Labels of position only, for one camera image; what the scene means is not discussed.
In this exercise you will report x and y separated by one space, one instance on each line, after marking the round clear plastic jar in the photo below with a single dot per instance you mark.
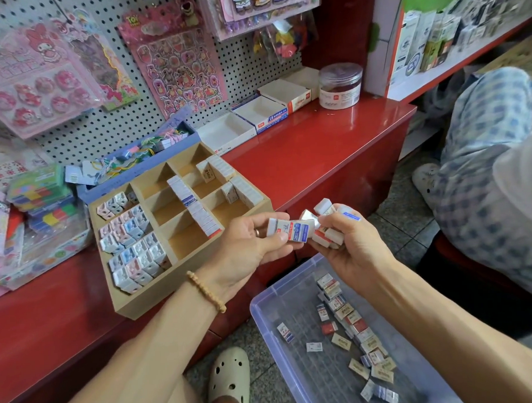
340 85

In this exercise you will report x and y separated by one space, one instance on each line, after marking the blue box of trinkets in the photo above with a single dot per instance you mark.
134 160

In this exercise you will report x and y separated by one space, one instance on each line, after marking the wooden compartment tray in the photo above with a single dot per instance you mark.
185 245

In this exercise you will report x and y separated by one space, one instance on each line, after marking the red patterned sticker sheet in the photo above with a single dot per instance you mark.
8 165

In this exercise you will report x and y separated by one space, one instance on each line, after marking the stack of colourful packs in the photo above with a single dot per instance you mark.
39 194

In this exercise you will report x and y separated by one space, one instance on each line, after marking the clear bag of colourful toys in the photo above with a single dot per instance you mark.
282 40

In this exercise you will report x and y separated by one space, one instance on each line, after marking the white side shelf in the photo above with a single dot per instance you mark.
443 45

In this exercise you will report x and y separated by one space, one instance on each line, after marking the white tray box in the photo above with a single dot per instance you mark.
260 114
226 133
290 90

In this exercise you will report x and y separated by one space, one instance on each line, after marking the clear plastic storage bin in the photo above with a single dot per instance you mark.
281 373

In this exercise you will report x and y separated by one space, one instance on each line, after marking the person's right forearm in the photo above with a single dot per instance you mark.
462 331

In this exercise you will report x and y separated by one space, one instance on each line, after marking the green edged sticker pack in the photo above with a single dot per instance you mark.
109 65

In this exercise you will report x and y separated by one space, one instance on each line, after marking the white pegboard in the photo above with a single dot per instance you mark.
115 126

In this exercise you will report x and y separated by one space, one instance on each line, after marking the person's left forearm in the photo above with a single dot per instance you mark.
141 360

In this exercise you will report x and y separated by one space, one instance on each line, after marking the person's left leg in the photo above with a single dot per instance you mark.
190 400

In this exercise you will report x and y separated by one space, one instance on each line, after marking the black stool red cushion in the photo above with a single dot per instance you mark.
478 287

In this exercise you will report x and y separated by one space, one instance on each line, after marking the person's left hand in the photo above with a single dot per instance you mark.
242 252

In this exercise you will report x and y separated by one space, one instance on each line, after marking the blue white eraser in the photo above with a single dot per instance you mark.
285 332

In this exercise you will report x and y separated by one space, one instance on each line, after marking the handful of boxed erasers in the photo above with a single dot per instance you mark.
328 221

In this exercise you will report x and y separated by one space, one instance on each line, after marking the red display counter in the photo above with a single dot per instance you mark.
334 144

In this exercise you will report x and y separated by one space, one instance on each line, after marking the person's left cream clog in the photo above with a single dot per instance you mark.
229 379

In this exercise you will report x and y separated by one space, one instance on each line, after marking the person's right hand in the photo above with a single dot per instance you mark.
363 248

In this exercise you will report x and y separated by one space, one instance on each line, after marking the pink sticker pack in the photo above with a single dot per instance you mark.
174 63
35 81

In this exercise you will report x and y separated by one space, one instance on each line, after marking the blue striped eraser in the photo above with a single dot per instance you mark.
289 230

